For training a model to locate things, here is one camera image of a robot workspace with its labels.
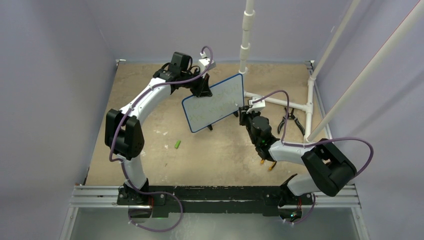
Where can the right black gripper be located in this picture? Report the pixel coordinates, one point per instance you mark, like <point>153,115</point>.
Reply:
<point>243,115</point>

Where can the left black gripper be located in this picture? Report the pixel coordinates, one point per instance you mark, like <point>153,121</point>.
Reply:
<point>203,89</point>

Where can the blue framed whiteboard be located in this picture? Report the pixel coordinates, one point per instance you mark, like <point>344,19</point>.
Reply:
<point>227,97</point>

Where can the green marker cap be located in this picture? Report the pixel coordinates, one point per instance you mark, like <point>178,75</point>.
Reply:
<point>177,144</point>

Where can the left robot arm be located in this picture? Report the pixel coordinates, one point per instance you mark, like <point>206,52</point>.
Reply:
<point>123,127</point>

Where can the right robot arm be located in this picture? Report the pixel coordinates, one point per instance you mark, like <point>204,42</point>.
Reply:
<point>328,169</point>

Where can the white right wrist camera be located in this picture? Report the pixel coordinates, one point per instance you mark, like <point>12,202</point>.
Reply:
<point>256,104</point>

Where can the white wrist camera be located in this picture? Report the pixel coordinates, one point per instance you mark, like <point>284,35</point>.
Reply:
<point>205,62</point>
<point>256,104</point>

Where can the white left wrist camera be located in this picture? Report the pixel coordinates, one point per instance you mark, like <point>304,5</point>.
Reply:
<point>205,62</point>

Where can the yellow handled pliers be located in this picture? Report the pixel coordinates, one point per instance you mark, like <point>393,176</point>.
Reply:
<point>271,164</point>

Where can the white pvc pipe frame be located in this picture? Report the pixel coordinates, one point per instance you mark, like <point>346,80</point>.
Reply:
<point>390,102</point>

